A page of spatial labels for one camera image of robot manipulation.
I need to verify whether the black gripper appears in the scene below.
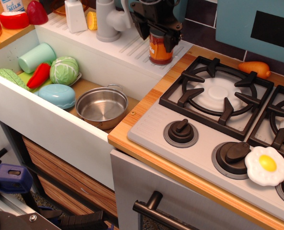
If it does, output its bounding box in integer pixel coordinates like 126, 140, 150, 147
130, 0, 182, 53

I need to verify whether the orange toy food can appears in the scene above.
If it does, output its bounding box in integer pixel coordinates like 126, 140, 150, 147
149, 29, 173, 65

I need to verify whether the stainless steel pot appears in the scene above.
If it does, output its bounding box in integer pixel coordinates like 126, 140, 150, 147
75, 84, 129, 130

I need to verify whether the grey toy faucet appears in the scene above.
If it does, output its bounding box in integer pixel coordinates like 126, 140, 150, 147
96, 0, 133, 42

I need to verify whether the yellow toy corn piece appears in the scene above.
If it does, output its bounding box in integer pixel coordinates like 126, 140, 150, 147
86, 11, 97, 30

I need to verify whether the white soap dispenser bottle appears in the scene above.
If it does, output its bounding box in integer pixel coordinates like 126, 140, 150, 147
64, 0, 88, 33

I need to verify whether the green toy cabbage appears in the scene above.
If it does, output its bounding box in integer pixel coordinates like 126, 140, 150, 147
50, 56, 79, 86

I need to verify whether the orange transparent bowl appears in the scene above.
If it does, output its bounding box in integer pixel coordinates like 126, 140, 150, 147
50, 0, 89, 16

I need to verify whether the black left burner grate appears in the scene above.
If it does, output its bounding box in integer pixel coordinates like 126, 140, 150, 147
159, 56, 274, 141

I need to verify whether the black burner grate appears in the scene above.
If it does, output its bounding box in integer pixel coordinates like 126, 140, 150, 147
159, 56, 274, 141
248, 85, 284, 157

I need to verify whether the black left stove knob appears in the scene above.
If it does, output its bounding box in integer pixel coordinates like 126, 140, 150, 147
163, 119, 199, 148

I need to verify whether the orange toy carrot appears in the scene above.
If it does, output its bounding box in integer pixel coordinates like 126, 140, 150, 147
238, 61, 271, 79

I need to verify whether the mint green toy cup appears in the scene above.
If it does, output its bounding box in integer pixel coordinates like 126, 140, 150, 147
18, 43, 56, 73

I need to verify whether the light blue toy bowl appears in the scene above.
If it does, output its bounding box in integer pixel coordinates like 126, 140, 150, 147
37, 84, 76, 109

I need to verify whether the dark red toy strawberry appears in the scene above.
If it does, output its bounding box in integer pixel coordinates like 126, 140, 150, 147
27, 0, 48, 25

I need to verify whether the red toy pepper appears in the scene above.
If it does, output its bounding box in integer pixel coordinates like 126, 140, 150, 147
26, 63, 51, 89

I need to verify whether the light green toy plate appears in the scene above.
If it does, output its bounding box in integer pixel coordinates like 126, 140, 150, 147
18, 72, 52, 93

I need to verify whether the red toy cheese wheel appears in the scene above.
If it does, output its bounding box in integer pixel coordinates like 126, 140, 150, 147
0, 11, 30, 29

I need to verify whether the black middle stove knob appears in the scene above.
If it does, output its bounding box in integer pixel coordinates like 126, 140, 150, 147
212, 142, 251, 180

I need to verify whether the toy milk carton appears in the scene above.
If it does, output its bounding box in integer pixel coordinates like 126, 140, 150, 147
0, 0, 25, 12

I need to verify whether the green toy leafy vegetable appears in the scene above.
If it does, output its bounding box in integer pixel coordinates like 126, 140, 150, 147
0, 69, 28, 90

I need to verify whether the black right burner grate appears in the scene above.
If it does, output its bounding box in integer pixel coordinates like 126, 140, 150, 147
248, 85, 284, 157

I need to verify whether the toy fried egg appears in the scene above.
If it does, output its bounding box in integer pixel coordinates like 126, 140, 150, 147
245, 147, 284, 186

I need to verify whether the blue clamp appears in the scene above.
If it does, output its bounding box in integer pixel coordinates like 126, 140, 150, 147
0, 163, 33, 194

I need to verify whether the black oven door handle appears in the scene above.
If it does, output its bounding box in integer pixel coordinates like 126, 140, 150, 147
132, 191, 198, 230

